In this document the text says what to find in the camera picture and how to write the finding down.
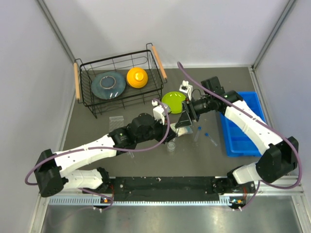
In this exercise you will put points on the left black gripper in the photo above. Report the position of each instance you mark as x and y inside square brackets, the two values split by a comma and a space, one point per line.
[164, 130]

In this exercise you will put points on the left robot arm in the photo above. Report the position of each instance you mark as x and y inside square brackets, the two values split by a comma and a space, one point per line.
[60, 170]

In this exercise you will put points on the clear tube rack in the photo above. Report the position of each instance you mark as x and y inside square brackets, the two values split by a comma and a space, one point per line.
[115, 122]

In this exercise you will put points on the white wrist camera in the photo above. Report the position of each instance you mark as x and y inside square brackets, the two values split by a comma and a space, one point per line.
[158, 111]
[186, 88]

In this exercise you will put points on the blue ceramic plate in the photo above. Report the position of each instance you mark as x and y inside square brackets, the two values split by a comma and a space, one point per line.
[108, 85]

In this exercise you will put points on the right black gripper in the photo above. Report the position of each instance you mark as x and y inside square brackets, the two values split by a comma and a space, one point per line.
[184, 119]

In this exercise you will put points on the small clear round dish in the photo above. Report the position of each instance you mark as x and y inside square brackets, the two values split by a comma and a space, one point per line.
[171, 146]

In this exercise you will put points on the blue plastic divided bin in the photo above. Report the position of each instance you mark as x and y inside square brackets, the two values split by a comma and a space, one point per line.
[237, 144]

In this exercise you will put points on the clear plastic bag with contents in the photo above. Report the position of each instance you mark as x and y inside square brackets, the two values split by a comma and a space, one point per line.
[182, 130]

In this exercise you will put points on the lime green plate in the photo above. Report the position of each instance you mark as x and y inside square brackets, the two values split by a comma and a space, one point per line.
[174, 100]

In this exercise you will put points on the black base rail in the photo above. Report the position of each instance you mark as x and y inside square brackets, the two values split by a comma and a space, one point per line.
[169, 188]

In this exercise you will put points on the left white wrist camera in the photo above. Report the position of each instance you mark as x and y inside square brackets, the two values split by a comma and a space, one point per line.
[158, 111]

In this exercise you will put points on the orange ribbed bowl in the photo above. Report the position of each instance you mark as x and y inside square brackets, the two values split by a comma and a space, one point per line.
[137, 77]

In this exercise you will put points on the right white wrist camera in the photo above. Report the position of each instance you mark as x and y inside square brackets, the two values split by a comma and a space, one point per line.
[186, 88]

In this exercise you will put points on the black wire basket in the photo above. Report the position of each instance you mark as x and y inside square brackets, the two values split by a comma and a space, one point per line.
[147, 59]

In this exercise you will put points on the blue capped test tube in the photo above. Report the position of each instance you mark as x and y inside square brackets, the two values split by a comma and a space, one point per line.
[197, 134]
[211, 139]
[132, 154]

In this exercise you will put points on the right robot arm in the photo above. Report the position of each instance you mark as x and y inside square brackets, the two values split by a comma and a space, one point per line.
[279, 155]

